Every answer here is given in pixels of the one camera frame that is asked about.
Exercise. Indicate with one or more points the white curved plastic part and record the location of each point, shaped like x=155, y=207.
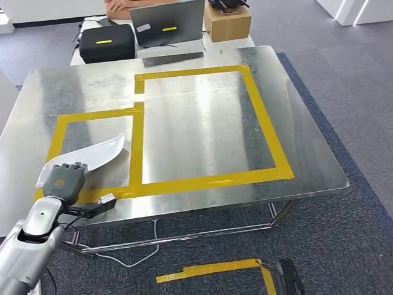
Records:
x=98, y=154

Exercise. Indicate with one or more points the brown cardboard box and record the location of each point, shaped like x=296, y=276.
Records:
x=227, y=26

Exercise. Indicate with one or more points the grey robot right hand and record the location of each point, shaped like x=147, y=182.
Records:
x=64, y=183

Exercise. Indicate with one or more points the white plinths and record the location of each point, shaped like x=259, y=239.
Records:
x=347, y=10

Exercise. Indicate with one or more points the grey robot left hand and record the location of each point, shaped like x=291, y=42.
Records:
x=290, y=279

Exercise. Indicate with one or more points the black carry case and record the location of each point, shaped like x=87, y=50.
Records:
x=107, y=51

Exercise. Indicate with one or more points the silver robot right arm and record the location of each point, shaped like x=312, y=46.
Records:
x=30, y=244

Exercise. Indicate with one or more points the white desk steel legs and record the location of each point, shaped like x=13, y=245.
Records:
x=6, y=102

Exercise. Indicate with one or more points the black device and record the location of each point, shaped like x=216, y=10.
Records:
x=227, y=4

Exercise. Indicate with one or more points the silver laptop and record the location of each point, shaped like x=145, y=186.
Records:
x=167, y=16

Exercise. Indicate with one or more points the stainless steel workbench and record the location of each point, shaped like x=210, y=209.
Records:
x=199, y=134

